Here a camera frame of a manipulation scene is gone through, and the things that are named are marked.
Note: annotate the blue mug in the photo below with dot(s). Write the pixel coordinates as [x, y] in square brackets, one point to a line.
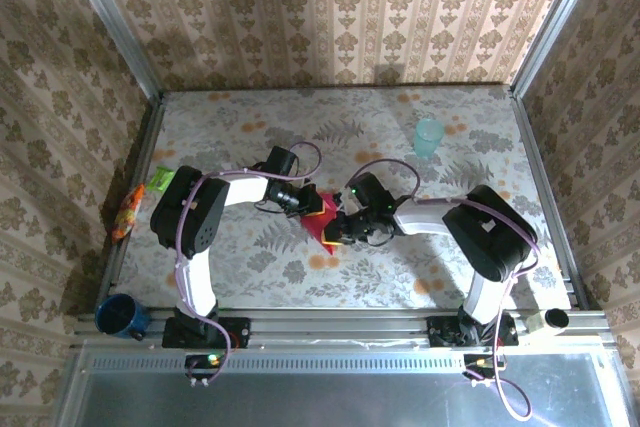
[117, 316]

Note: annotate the grey metal panel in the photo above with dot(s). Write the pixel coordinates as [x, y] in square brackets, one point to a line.
[325, 397]

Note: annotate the aluminium side rail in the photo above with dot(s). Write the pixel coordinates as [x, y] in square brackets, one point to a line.
[542, 182]
[142, 157]

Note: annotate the small black cylinder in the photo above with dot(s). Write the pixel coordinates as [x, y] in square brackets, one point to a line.
[557, 319]

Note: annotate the pink paper sheet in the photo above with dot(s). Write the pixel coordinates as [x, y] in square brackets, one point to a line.
[315, 229]

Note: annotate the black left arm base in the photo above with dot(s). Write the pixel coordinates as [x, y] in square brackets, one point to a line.
[235, 332]

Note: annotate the long aluminium base rail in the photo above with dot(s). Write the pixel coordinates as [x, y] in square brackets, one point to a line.
[340, 327]

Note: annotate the floral table cloth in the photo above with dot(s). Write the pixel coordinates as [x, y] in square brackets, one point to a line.
[300, 117]

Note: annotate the orange snack packet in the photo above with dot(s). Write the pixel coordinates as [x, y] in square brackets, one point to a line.
[127, 212]

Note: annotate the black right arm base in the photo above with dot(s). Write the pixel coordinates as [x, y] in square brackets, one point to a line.
[442, 332]

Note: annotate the aluminium corner post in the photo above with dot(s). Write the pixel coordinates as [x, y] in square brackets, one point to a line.
[552, 22]
[115, 27]

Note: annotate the green snack packet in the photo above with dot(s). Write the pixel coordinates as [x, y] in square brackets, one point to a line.
[161, 178]

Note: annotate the teal plastic cup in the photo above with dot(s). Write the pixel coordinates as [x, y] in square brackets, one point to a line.
[428, 137]

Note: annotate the small circuit board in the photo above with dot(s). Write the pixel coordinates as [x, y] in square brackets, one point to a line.
[202, 364]
[482, 364]

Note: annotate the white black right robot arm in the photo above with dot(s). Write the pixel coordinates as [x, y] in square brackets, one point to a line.
[420, 217]

